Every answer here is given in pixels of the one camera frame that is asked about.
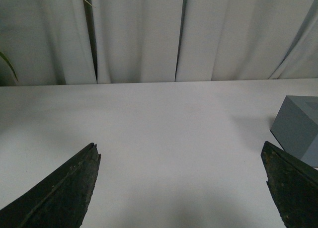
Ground green plant leaves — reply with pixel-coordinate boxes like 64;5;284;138
0;0;96;82

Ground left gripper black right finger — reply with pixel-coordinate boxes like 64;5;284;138
261;141;318;228

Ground white pleated curtain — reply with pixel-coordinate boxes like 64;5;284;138
0;0;318;86

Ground gray square base block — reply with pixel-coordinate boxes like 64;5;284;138
270;95;318;167

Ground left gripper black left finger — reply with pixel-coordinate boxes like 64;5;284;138
0;143;101;228

